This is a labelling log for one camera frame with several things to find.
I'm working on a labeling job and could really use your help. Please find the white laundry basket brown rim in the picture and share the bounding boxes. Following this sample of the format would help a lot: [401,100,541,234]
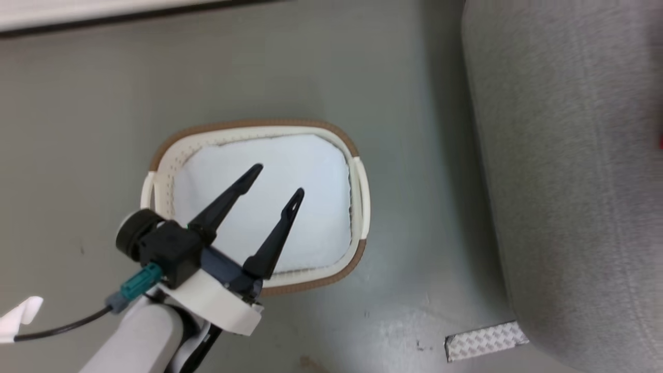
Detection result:
[141,119,371,297]

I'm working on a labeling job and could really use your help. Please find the white and dark baseboard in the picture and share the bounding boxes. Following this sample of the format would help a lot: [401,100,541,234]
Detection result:
[0,0,291,38]

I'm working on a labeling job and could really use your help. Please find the grey fabric sofa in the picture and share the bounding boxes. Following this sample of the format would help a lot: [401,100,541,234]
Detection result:
[461,0,663,373]

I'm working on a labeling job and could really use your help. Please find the white basket liner cloth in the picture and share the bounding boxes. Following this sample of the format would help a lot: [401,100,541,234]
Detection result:
[174,134,353,274]

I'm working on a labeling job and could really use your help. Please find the black cable teal connector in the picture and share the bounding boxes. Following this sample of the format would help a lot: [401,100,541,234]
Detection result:
[15,262,165,342]

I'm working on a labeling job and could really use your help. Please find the white and grey right gripper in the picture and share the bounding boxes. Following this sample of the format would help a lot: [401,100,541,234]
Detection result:
[161,164,305,336]

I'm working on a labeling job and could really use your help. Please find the white plastic bracket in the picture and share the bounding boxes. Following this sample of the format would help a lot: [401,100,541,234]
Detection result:
[0,295,45,344]

